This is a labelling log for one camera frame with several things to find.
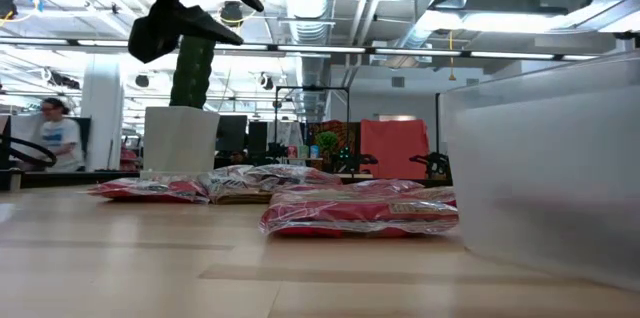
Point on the red popcorn bag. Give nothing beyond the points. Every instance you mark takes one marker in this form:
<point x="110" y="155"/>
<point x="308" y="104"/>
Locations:
<point x="357" y="213"/>
<point x="270" y="178"/>
<point x="387" y="185"/>
<point x="150" y="190"/>

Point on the black background robot arm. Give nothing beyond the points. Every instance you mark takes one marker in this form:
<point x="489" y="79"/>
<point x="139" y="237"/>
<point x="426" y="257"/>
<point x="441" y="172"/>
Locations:
<point x="435" y="164"/>
<point x="352" y="160"/>

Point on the green cactus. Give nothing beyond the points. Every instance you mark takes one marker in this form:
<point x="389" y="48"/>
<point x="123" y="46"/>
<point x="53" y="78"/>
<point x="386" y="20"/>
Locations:
<point x="192" y="73"/>

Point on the long ceiling light bar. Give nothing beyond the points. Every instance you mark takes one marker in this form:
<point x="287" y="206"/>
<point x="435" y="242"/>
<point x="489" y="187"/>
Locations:
<point x="320" y="49"/>

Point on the black monitor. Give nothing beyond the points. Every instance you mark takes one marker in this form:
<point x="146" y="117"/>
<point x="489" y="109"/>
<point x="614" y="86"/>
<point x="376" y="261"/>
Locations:
<point x="231" y="133"/>

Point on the white plant pot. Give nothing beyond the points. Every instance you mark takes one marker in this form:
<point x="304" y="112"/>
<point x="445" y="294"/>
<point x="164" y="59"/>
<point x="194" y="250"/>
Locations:
<point x="180" y="140"/>

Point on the white column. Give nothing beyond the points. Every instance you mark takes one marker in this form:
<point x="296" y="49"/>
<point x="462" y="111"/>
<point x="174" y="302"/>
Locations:
<point x="102" y="113"/>

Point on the red can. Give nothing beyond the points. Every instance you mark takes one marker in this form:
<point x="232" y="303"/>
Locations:
<point x="292" y="151"/>

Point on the person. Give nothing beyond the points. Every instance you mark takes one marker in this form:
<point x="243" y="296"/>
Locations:
<point x="60" y="138"/>

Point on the small green plant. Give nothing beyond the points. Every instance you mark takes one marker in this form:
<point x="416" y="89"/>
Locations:
<point x="327" y="142"/>

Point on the blue can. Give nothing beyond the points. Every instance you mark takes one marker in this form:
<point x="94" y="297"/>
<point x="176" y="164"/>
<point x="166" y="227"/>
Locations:
<point x="314" y="151"/>

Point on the orange cloth board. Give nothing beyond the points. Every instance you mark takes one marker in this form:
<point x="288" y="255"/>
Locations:
<point x="395" y="148"/>

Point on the clear plastic bin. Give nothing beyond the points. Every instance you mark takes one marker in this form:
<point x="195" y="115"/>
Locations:
<point x="550" y="168"/>

